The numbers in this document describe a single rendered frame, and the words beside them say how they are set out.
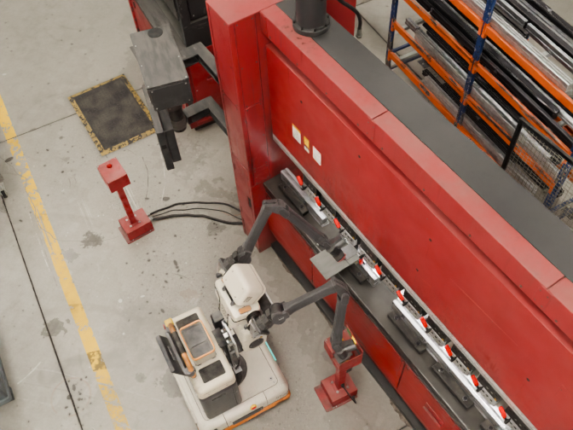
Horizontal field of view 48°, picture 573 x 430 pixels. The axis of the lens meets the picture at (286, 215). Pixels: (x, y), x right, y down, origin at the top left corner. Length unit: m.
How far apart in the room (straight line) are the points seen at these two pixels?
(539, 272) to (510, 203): 0.33
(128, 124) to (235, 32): 2.94
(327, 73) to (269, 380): 2.20
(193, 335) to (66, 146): 2.91
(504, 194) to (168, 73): 1.99
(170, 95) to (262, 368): 1.94
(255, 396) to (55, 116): 3.51
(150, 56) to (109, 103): 2.66
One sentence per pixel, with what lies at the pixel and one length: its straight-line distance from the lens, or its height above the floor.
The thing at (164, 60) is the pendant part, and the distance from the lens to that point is 3.89.
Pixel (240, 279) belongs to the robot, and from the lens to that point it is 3.55.
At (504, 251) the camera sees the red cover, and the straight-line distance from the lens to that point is 2.68.
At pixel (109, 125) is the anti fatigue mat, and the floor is 0.02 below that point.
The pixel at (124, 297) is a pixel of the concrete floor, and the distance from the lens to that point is 5.25.
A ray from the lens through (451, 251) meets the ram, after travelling 3.03.
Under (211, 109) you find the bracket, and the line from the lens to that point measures 4.58.
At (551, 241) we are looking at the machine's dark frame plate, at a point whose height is 2.30.
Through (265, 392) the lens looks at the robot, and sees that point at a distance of 4.45.
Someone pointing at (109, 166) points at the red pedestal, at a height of 0.82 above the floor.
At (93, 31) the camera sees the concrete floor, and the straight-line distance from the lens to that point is 7.43.
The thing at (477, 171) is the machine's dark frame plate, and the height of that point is 2.30.
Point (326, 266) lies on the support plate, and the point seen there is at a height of 1.00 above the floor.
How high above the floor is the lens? 4.48
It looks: 56 degrees down
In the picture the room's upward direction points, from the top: 4 degrees counter-clockwise
